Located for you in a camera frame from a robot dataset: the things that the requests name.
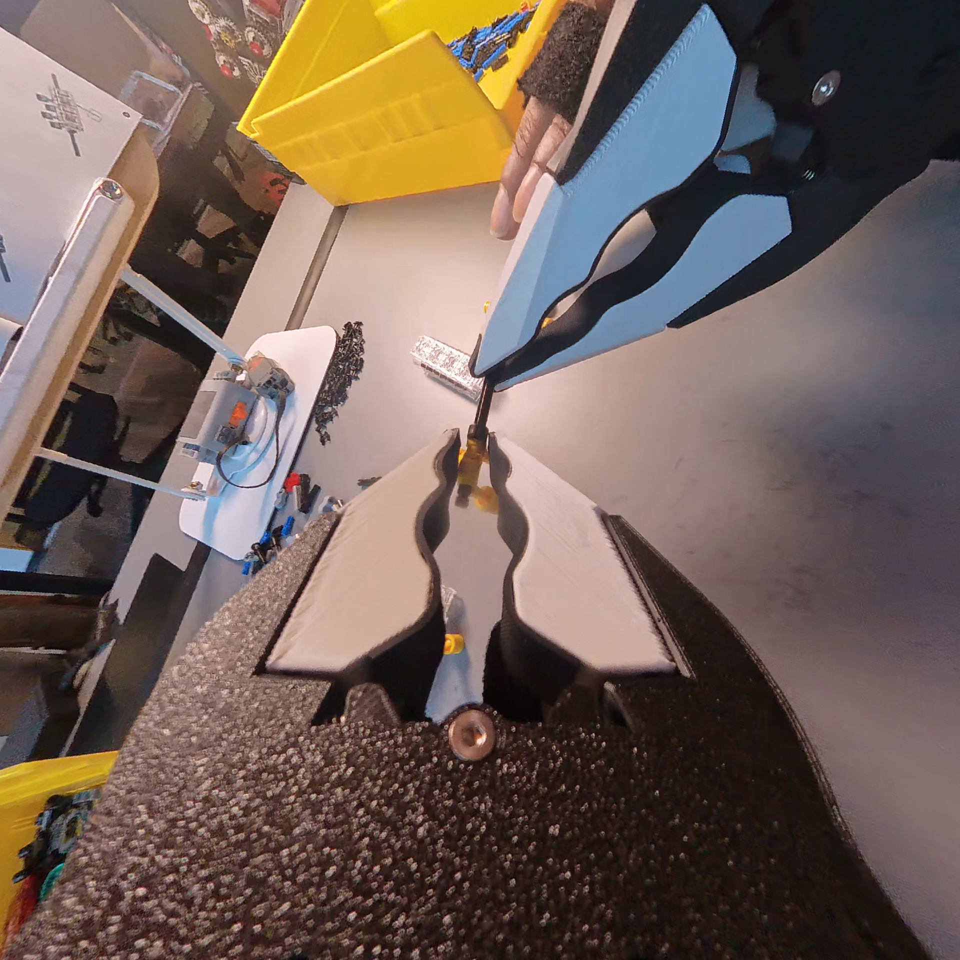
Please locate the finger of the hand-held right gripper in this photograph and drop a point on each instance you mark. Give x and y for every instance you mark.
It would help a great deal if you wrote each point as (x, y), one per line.
(637, 165)
(720, 262)

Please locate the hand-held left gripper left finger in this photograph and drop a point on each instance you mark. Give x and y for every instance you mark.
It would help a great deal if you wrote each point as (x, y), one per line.
(360, 592)

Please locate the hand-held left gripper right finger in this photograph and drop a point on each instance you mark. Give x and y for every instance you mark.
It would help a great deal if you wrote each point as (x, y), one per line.
(585, 592)

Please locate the yellow toy piston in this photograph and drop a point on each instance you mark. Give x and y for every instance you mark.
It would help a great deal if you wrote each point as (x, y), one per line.
(453, 645)

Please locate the grey desk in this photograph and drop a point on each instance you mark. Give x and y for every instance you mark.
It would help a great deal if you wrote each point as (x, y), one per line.
(750, 487)

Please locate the person's right hand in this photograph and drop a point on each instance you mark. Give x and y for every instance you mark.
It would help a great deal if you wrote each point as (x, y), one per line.
(529, 157)

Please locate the pile of mixed small bricks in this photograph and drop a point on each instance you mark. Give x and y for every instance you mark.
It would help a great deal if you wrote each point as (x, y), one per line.
(292, 495)

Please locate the group of blue pins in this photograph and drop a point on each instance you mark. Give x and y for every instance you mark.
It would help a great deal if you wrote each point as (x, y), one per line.
(487, 34)

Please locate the pile of black pins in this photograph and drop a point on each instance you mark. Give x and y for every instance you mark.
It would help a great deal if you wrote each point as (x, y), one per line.
(341, 375)

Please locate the grey battery box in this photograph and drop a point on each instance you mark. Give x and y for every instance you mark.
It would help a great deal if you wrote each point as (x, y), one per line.
(214, 420)

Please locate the grey toy motor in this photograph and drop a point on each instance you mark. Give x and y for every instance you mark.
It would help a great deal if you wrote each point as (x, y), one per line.
(266, 375)

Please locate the white book stand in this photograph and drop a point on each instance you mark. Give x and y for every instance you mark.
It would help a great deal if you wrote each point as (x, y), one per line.
(304, 356)

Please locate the yellow plastic bin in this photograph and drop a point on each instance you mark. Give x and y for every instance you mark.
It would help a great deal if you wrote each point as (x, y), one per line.
(375, 135)
(30, 780)

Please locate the pile of red black beams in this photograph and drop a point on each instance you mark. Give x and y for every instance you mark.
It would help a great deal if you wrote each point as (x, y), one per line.
(60, 832)

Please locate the black toy engine box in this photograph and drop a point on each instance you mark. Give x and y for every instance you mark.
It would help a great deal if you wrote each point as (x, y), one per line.
(240, 37)

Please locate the instruction booklet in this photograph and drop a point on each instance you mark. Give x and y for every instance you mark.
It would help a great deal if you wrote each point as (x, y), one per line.
(45, 187)

